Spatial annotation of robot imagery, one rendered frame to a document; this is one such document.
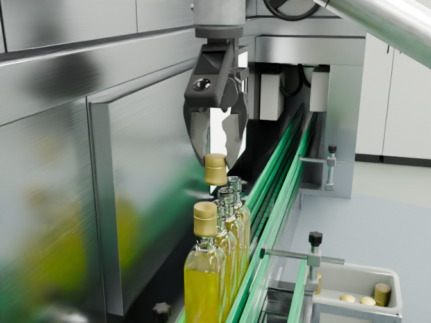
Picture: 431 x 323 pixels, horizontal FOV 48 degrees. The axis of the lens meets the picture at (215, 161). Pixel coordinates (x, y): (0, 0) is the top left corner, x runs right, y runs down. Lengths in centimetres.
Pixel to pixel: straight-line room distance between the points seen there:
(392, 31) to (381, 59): 370
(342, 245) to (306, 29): 74
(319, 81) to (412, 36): 106
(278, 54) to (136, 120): 107
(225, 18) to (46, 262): 40
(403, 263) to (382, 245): 11
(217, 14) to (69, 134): 26
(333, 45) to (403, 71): 283
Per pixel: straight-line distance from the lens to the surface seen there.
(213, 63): 68
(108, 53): 69
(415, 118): 462
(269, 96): 191
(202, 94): 64
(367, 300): 117
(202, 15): 71
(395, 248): 155
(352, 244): 154
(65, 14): 64
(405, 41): 82
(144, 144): 79
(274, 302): 101
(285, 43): 175
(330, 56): 174
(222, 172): 74
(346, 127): 178
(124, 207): 74
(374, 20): 81
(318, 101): 187
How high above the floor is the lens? 145
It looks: 19 degrees down
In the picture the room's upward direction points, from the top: straight up
